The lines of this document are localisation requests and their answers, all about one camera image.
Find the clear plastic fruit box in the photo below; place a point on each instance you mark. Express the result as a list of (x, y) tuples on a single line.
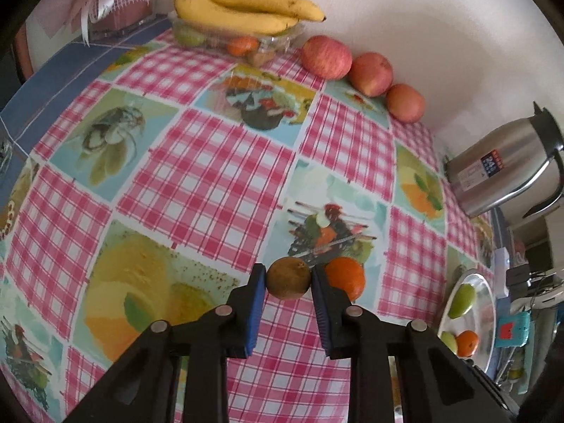
[(256, 50)]

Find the red apple middle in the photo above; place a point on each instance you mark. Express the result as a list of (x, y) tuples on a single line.
[(371, 74)]

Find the yellow banana bunch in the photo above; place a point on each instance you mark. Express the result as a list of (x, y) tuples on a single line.
[(256, 17)]

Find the orange tangerine far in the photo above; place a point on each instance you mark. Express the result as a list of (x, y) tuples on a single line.
[(347, 274)]

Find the teal toy box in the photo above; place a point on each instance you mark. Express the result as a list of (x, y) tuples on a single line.
[(513, 330)]

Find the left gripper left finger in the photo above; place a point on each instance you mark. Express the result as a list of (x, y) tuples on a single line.
[(142, 385)]

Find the orange tangerine with stem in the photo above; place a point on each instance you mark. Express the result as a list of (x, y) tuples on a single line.
[(467, 343)]

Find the black power adapter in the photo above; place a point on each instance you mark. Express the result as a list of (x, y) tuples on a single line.
[(520, 274)]

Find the red apple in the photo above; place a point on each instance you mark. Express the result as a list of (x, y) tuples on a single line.
[(404, 103), (326, 57), (371, 74)]

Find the white power strip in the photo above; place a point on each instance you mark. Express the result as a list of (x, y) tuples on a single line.
[(501, 265)]

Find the green mango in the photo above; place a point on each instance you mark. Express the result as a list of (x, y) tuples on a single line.
[(462, 301), (450, 341)]

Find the steel thermos jug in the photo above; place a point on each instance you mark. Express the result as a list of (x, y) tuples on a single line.
[(506, 162)]

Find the red apple right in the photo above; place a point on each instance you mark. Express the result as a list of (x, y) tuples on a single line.
[(404, 103)]

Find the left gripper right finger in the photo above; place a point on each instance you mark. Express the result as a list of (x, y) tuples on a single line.
[(435, 385)]

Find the round steel tray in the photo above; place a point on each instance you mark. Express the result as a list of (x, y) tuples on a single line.
[(479, 318)]

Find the fruit pattern checkered tablecloth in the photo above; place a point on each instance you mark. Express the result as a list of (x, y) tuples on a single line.
[(147, 179)]

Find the red apple left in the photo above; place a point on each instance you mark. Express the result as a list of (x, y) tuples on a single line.
[(326, 57)]

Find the brown kiwi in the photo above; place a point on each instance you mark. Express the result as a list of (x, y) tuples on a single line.
[(288, 278)]

